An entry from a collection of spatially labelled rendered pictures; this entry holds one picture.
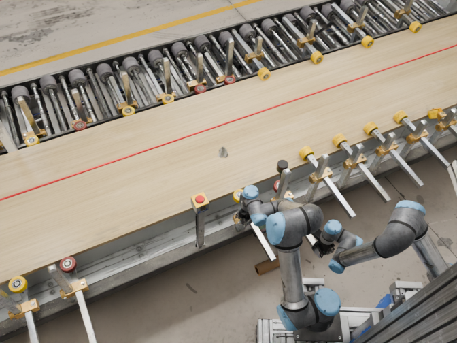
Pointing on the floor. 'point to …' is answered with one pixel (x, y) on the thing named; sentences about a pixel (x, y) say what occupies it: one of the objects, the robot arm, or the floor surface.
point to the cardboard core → (266, 266)
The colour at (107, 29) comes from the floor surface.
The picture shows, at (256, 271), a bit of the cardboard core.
